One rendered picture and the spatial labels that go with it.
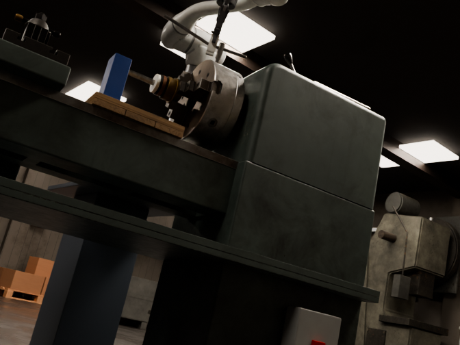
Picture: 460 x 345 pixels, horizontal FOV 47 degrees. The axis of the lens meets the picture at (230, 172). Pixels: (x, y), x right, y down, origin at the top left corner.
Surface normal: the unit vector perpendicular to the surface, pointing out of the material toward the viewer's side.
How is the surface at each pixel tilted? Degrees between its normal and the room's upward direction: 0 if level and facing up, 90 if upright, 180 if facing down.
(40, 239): 90
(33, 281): 90
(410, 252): 90
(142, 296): 90
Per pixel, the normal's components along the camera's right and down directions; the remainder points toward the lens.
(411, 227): -0.83, -0.32
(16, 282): 0.77, 0.00
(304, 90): 0.51, -0.13
